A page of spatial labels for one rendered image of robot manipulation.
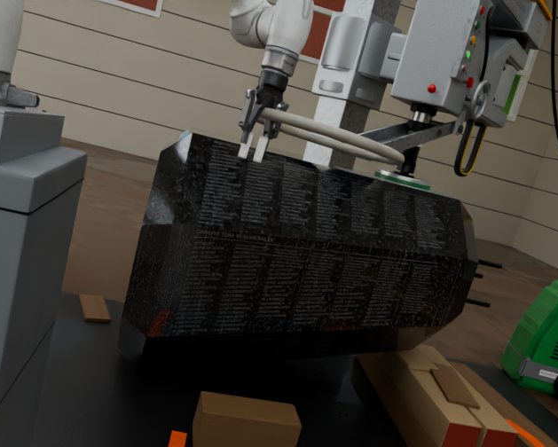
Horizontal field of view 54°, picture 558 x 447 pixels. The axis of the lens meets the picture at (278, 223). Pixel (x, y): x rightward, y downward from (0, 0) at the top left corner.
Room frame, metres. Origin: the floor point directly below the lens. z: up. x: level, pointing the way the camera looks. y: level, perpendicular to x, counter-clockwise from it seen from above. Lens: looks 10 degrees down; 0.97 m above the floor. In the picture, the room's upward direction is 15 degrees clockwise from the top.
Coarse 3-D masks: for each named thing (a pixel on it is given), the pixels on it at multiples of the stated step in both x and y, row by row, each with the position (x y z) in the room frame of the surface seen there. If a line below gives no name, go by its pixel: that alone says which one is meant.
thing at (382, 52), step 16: (336, 32) 2.76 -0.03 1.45; (352, 32) 2.71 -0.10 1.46; (384, 32) 2.72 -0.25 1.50; (336, 48) 2.74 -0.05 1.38; (352, 48) 2.70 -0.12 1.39; (368, 48) 2.70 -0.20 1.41; (384, 48) 2.73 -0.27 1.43; (400, 48) 2.73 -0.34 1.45; (320, 64) 2.84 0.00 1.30; (336, 64) 2.72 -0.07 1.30; (352, 64) 2.70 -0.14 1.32; (368, 64) 2.70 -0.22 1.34; (384, 64) 2.74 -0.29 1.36; (384, 80) 2.79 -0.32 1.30
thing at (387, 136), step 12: (372, 132) 1.97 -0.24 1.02; (384, 132) 2.04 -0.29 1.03; (396, 132) 2.12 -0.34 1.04; (420, 132) 2.03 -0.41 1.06; (432, 132) 2.12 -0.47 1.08; (444, 132) 2.22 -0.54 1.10; (384, 144) 1.82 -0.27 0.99; (396, 144) 1.89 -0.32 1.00; (408, 144) 1.97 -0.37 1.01; (420, 144) 2.06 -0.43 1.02
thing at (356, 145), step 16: (272, 112) 1.43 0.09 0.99; (288, 128) 1.81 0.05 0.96; (304, 128) 1.39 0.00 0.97; (320, 128) 1.37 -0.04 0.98; (336, 128) 1.38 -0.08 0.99; (320, 144) 1.84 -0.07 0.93; (336, 144) 1.83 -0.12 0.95; (352, 144) 1.39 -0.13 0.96; (368, 144) 1.40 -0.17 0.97; (384, 160) 1.69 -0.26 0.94; (400, 160) 1.51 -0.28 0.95
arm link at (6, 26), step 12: (0, 0) 0.93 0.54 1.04; (12, 0) 0.95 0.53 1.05; (0, 12) 0.93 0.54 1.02; (12, 12) 0.95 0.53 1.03; (0, 24) 0.93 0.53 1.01; (12, 24) 0.96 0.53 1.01; (0, 36) 0.93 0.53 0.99; (12, 36) 0.96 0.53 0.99; (0, 48) 0.94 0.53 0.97; (12, 48) 0.97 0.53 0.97; (0, 60) 0.94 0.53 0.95; (12, 60) 0.98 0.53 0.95
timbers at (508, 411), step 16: (368, 368) 2.25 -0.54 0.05; (464, 368) 2.38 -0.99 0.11; (384, 384) 2.05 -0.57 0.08; (480, 384) 2.24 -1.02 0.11; (384, 400) 2.01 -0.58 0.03; (400, 400) 1.89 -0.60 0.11; (496, 400) 2.11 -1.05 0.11; (400, 416) 1.85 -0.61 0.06; (416, 416) 1.75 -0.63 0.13; (512, 416) 2.00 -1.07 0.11; (400, 432) 1.81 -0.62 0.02; (416, 432) 1.71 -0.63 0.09; (528, 432) 1.90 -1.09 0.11
